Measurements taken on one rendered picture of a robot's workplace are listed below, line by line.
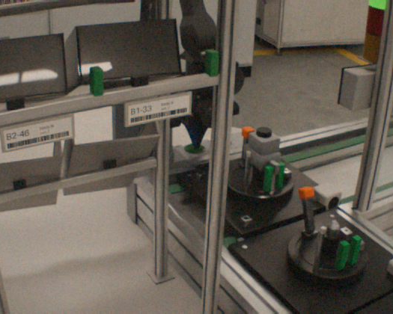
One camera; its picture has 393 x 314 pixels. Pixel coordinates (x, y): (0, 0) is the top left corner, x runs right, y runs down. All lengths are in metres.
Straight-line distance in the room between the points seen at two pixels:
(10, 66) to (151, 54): 0.18
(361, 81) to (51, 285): 0.67
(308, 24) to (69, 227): 4.43
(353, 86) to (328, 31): 4.56
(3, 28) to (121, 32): 3.25
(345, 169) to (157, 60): 0.76
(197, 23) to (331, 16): 4.42
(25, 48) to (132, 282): 0.54
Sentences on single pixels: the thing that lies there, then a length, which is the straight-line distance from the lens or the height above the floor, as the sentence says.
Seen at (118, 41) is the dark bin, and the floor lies 1.35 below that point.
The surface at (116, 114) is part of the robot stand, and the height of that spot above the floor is 1.00.
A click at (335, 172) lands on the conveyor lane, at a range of 1.36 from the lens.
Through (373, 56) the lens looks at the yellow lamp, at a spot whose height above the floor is 1.27.
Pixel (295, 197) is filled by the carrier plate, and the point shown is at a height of 0.97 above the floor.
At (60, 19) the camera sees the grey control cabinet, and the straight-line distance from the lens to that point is 3.98.
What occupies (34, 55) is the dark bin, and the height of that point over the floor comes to 1.35.
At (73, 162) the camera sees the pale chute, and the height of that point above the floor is 1.13.
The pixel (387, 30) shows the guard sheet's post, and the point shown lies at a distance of 1.01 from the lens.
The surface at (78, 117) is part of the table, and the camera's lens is 1.71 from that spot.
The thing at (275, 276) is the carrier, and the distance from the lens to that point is 0.92.
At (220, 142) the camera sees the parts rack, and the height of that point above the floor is 1.22.
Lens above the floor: 1.55
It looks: 28 degrees down
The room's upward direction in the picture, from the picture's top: 3 degrees clockwise
